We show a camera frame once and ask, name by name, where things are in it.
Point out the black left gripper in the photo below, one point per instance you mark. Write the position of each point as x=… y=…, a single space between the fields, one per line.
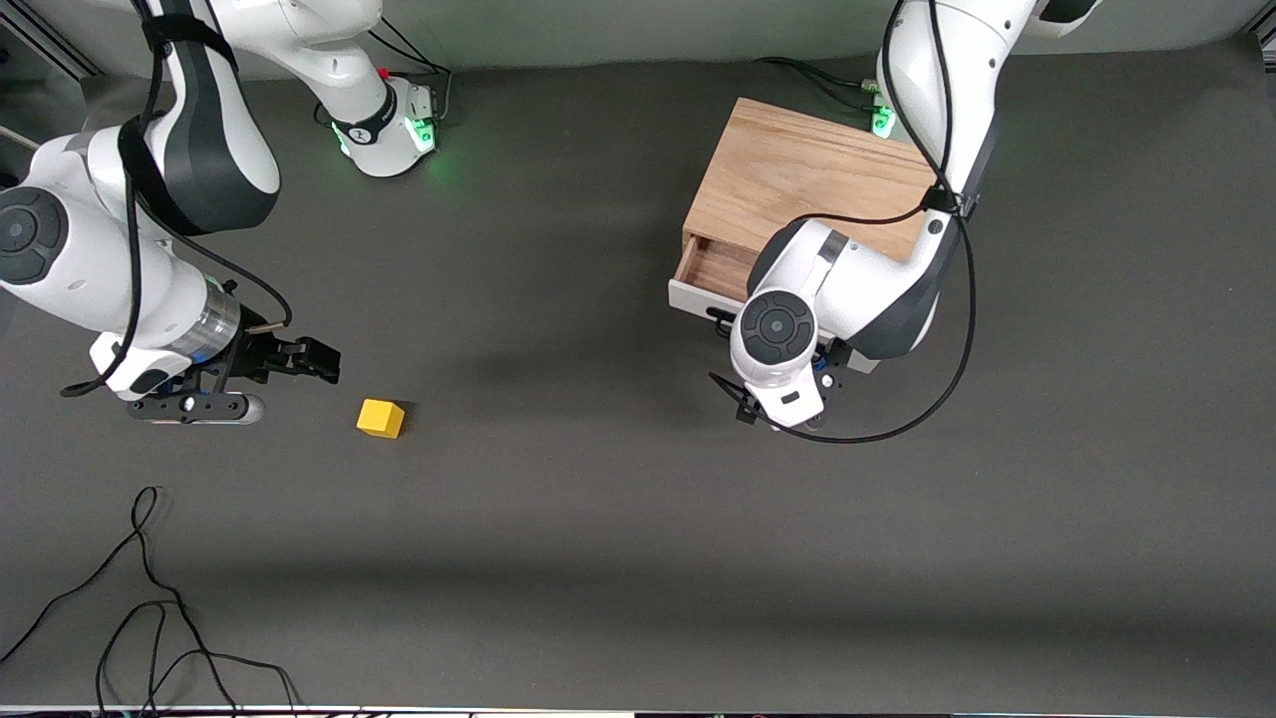
x=746 y=416

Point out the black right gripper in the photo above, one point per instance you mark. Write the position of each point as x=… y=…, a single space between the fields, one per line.
x=258 y=356

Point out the yellow wooden block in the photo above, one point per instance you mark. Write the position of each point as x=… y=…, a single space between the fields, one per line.
x=379 y=419

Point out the white-fronted wooden drawer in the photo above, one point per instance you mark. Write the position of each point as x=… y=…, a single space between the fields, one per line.
x=713 y=269

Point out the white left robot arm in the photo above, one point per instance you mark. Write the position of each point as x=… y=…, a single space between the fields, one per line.
x=867 y=289

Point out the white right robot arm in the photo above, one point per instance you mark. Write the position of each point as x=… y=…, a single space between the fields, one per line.
x=90 y=259

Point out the wooden drawer cabinet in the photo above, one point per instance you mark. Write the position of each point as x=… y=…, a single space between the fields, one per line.
x=788 y=170

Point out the thin white bar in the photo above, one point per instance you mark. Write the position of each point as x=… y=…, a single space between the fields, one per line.
x=15 y=135

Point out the aluminium frame rail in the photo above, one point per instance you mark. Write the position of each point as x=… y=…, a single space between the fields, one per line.
x=50 y=48
x=1268 y=50

